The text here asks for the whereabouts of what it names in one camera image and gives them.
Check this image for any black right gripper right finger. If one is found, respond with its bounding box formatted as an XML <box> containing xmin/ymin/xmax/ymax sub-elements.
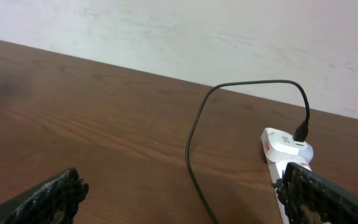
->
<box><xmin>272</xmin><ymin>162</ymin><xmax>358</xmax><ymax>224</ymax></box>

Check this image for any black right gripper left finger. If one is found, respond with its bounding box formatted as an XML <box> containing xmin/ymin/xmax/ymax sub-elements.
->
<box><xmin>0</xmin><ymin>167</ymin><xmax>89</xmax><ymax>224</ymax></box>

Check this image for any black USB charging cable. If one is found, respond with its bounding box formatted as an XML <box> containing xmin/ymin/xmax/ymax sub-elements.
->
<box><xmin>185</xmin><ymin>79</ymin><xmax>311</xmax><ymax>224</ymax></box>

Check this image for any white USB charger adapter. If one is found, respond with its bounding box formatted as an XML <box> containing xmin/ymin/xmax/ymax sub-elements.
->
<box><xmin>271</xmin><ymin>131</ymin><xmax>314</xmax><ymax>164</ymax></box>

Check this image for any white power strip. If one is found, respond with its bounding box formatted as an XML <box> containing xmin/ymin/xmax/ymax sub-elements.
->
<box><xmin>260</xmin><ymin>127</ymin><xmax>312</xmax><ymax>224</ymax></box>

